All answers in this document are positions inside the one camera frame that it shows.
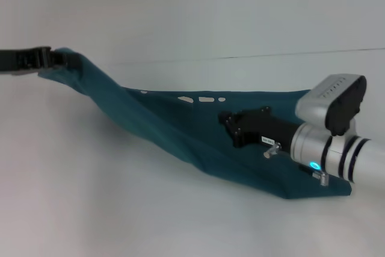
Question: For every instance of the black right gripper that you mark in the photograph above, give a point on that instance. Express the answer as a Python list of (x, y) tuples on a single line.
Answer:
[(264, 129)]

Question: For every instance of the teal blue t-shirt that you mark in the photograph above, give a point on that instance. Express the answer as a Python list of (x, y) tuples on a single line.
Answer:
[(180, 136)]

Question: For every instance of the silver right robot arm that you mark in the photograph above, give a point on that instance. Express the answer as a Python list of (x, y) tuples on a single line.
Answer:
[(331, 136)]

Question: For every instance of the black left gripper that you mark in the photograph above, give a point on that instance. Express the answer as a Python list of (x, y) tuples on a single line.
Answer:
[(16, 60)]

